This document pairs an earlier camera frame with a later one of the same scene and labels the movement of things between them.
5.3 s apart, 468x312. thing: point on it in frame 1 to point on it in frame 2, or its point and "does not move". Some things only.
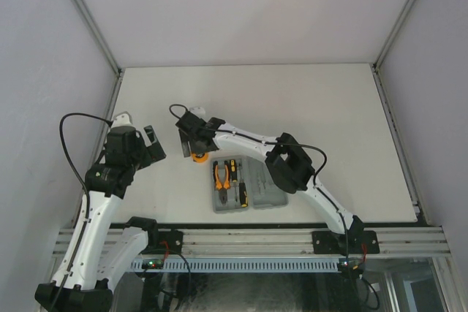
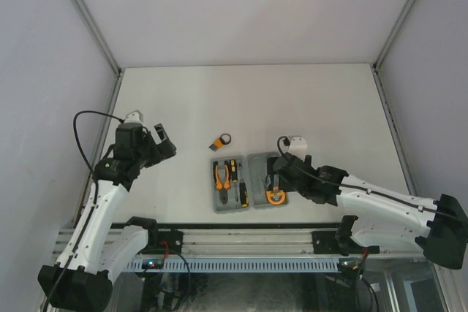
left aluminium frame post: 93,28 does not move
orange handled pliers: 222,188 does not move
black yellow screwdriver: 232,164 does not move
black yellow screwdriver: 243,195 does not move
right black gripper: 186,146 to 308,160
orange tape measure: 199,157 to 276,196
